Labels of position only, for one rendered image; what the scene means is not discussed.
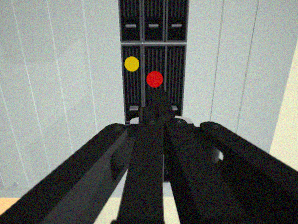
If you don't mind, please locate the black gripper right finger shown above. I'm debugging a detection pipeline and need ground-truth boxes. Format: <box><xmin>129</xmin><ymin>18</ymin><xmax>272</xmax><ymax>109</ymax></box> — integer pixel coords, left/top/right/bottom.
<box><xmin>156</xmin><ymin>89</ymin><xmax>298</xmax><ymax>224</ymax></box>

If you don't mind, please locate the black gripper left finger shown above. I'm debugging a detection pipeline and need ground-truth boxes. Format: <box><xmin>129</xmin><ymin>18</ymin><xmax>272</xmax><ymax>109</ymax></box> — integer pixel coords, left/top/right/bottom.
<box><xmin>0</xmin><ymin>89</ymin><xmax>165</xmax><ymax>224</ymax></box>

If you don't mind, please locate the orange flat board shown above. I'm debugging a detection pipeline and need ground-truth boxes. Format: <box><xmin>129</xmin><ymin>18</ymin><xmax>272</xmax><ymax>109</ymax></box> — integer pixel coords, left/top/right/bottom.
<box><xmin>0</xmin><ymin>198</ymin><xmax>20</xmax><ymax>215</ymax></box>

